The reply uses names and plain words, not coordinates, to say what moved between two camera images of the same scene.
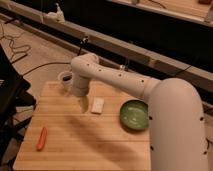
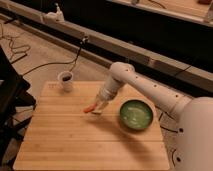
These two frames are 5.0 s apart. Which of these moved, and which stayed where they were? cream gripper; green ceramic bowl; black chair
Moved: cream gripper
Stayed: green ceramic bowl; black chair
